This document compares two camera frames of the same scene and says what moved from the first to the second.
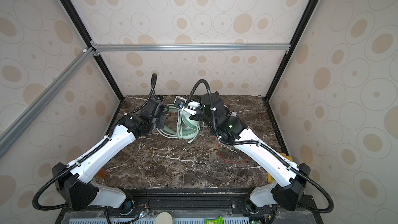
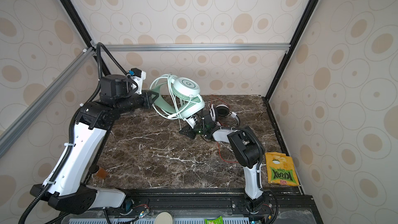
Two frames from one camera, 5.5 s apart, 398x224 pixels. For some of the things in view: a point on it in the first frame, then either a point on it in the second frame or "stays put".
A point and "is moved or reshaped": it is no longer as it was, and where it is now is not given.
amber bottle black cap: [102, 173] stays put
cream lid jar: [164, 218] stays put
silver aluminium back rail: [96, 48] stays put
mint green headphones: [187, 128] is moved or reshaped
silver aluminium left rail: [15, 129] stays put
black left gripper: [164, 121] to [149, 100]
